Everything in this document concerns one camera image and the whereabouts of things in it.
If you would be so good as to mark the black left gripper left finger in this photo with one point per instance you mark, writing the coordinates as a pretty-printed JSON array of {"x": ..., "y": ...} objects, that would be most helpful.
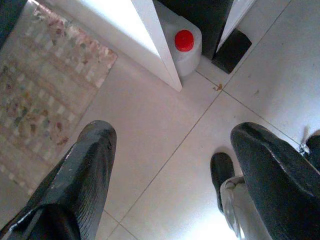
[{"x": 72, "y": 185}]

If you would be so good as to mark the black and silver robot foot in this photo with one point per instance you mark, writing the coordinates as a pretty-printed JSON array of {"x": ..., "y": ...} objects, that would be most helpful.
[{"x": 230, "y": 190}]

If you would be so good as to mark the white door panel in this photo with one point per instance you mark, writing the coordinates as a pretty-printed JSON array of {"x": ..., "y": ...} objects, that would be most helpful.
[
  {"x": 150, "y": 42},
  {"x": 233, "y": 20}
]

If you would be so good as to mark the black block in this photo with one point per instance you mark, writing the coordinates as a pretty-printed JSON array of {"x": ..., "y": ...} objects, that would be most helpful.
[{"x": 231, "y": 52}]

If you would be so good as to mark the clear jug with red cap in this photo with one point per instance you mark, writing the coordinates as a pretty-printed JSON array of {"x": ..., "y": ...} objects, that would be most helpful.
[{"x": 186, "y": 50}]

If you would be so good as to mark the patterned floor rug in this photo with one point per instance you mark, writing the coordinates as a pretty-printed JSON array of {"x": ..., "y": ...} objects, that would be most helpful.
[{"x": 42, "y": 100}]

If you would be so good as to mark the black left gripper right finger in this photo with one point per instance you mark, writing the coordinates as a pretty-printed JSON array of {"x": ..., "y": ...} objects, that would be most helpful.
[{"x": 277, "y": 185}]

